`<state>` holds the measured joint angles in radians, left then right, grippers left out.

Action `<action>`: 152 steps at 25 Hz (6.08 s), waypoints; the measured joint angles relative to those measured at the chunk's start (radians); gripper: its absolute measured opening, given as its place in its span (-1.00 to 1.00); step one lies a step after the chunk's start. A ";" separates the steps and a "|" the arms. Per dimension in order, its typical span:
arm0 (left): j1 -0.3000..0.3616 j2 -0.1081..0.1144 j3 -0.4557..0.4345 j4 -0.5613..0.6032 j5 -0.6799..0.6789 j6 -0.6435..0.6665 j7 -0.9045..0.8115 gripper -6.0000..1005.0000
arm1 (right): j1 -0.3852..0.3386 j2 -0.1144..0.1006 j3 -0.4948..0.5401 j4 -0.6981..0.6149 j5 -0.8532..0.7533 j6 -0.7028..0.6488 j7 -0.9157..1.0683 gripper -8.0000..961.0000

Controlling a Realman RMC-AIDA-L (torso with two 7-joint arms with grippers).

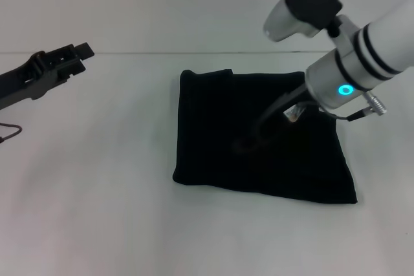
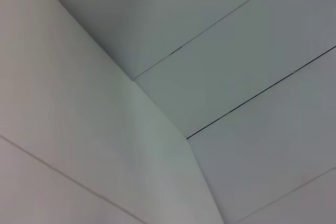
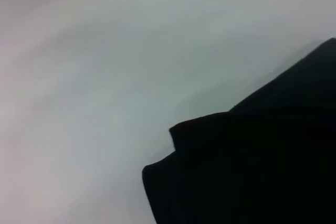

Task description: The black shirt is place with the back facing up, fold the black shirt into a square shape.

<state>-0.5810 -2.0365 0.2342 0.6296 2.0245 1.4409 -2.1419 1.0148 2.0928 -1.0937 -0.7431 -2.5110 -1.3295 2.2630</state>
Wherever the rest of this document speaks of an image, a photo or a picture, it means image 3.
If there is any black shirt with pink print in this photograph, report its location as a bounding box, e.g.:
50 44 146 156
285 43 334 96
142 37 336 224

